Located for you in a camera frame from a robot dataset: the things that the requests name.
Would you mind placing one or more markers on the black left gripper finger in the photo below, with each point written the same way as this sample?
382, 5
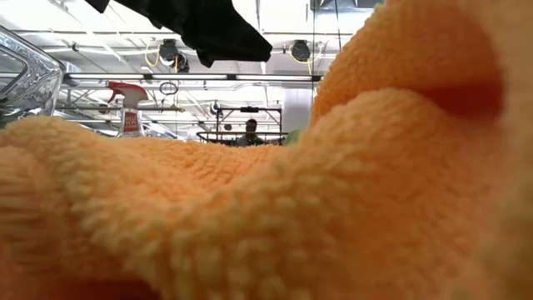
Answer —
233, 52

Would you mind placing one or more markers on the green microfiber towel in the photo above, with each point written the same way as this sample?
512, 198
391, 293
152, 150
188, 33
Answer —
294, 137

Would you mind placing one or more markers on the orange microfiber towel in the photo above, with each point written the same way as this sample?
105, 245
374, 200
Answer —
266, 208

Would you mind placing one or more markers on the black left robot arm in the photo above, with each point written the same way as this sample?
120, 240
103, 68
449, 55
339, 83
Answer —
98, 4

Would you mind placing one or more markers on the long ceiling light fixture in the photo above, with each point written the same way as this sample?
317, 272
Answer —
187, 77

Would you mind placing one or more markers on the person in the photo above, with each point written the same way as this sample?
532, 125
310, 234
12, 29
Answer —
250, 137

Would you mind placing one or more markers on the red trigger spray bottle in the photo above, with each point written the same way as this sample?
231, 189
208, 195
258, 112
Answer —
131, 121

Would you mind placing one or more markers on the clear plastic bin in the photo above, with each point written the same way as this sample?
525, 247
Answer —
33, 87

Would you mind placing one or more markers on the black background rig frame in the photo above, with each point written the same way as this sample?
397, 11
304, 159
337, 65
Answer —
216, 121

